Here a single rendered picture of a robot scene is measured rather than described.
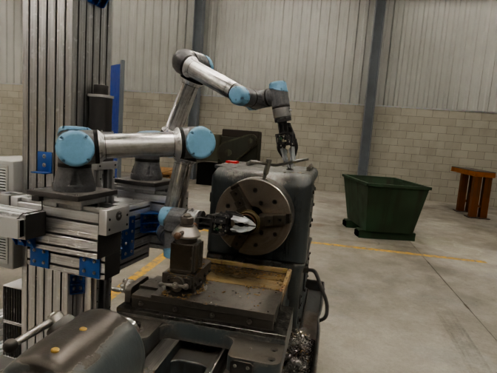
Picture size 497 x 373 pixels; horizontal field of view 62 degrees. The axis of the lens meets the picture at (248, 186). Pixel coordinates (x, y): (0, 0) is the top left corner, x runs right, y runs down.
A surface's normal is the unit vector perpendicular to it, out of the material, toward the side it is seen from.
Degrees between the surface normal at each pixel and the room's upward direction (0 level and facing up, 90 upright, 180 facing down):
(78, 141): 91
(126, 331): 44
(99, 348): 37
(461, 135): 90
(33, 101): 90
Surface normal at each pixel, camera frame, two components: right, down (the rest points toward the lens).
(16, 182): 0.95, 0.11
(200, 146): 0.50, 0.14
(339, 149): -0.17, 0.11
